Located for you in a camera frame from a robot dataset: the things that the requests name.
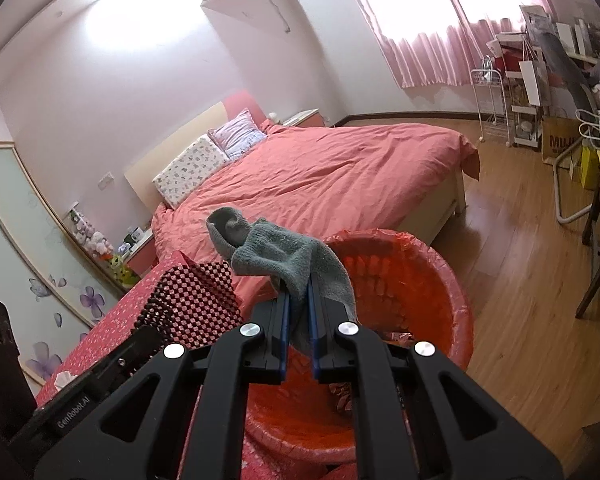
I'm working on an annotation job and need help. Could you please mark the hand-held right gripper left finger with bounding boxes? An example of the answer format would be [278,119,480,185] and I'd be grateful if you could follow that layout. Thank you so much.
[32,292,293,480]

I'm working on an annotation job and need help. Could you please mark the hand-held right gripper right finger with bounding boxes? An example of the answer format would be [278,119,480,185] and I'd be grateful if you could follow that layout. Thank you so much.
[307,280,566,480]

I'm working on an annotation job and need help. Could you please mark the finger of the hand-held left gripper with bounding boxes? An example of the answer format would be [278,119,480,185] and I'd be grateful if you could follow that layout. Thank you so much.
[7,326,165,466]

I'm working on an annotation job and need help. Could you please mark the grey sock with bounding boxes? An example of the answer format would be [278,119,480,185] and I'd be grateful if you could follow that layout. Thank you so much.
[206,206,357,356]

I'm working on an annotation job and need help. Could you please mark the red black checkered pouch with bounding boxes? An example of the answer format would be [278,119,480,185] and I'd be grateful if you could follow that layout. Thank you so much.
[142,260,245,349]

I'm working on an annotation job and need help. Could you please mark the red plastic laundry basket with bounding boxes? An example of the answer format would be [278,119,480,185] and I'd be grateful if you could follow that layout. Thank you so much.
[242,229,474,466]

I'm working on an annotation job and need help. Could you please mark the red floral tablecloth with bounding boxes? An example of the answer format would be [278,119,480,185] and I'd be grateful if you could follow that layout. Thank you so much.
[34,250,361,480]

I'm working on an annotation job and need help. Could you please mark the flower print wardrobe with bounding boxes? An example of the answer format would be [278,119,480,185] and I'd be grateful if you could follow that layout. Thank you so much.
[0,145,126,392]

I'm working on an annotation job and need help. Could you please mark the hanging plush toys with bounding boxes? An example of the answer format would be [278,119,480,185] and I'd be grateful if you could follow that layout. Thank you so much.
[69,202,136,289]

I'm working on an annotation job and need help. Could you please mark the bed with pink duvet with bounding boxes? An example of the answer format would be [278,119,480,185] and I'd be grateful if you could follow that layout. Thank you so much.
[152,120,481,302]

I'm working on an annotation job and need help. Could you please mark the pink white nightstand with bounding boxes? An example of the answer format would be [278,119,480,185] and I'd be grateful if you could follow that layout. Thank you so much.
[282,108,326,129]
[114,227,159,279]

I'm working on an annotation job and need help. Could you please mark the white patterned pillow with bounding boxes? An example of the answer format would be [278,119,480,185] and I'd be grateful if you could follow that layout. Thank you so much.
[152,136,231,210]

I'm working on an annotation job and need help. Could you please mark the purple striped pillow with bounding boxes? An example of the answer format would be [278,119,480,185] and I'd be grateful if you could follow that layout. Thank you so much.
[208,108,267,162]

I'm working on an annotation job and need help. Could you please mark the dark wooden chair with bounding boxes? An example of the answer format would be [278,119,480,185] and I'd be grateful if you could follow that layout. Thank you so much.
[574,159,600,319]

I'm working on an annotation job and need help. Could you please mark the white shelf cart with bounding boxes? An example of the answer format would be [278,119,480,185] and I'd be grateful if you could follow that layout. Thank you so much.
[509,72,546,149]

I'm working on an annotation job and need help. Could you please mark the pink curtain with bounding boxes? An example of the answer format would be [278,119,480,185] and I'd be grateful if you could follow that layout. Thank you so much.
[430,0,554,61]
[332,0,481,89]

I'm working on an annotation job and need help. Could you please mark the brown paper bag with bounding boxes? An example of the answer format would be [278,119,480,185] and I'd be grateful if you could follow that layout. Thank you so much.
[540,114,589,164]

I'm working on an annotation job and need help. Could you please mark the yellow paper bag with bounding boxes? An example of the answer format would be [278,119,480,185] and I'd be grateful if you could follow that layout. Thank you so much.
[579,142,600,191]

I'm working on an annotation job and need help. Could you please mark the white air conditioner pipe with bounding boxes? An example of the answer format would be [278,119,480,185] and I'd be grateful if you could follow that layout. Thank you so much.
[262,0,294,36]

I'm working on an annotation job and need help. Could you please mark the tall white paper bag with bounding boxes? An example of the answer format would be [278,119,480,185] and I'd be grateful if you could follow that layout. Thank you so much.
[517,39,549,107]

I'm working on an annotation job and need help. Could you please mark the grey jacket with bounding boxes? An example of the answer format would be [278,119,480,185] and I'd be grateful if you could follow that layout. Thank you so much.
[534,29,597,111]

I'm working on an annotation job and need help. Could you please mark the white tube frame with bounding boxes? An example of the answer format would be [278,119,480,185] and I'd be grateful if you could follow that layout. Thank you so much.
[552,142,600,225]

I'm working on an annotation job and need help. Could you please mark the white wire rack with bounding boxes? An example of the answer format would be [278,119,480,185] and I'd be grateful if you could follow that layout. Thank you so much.
[469,54,511,147]

